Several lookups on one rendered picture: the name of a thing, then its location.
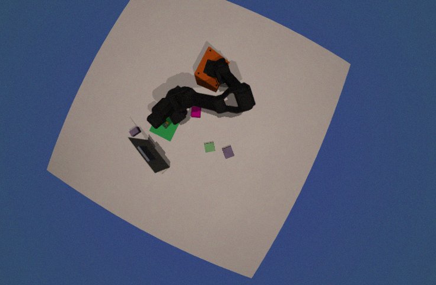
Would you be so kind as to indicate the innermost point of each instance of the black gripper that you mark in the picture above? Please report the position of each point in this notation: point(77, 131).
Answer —
point(155, 122)

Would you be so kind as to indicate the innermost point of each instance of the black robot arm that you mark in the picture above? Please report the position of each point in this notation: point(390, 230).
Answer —
point(188, 97)

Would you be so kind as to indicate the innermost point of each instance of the small green block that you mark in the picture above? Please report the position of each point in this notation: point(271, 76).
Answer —
point(209, 147)

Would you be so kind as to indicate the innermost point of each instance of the green square patch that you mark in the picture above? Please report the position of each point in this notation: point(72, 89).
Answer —
point(167, 132)

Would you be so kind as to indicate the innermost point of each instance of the magenta cube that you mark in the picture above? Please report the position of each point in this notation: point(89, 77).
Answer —
point(196, 112)

